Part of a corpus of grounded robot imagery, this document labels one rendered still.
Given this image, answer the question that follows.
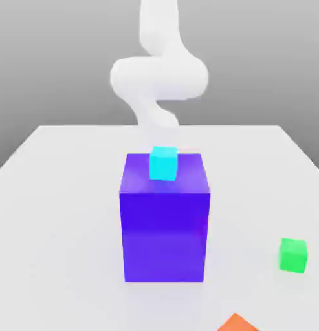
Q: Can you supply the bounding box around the small cyan cube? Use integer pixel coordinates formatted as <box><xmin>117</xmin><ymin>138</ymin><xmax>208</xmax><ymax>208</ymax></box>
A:
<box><xmin>149</xmin><ymin>146</ymin><xmax>179</xmax><ymax>182</ymax></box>

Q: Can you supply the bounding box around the large purple box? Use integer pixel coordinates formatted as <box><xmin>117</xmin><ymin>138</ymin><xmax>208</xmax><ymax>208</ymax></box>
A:
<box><xmin>118</xmin><ymin>152</ymin><xmax>211</xmax><ymax>283</ymax></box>

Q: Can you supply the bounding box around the small green cube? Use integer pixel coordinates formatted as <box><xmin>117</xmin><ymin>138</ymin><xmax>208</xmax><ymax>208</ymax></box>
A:
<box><xmin>278</xmin><ymin>237</ymin><xmax>309</xmax><ymax>274</ymax></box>

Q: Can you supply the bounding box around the large orange box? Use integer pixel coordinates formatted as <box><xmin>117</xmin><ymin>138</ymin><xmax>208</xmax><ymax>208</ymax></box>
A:
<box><xmin>216</xmin><ymin>312</ymin><xmax>261</xmax><ymax>331</ymax></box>

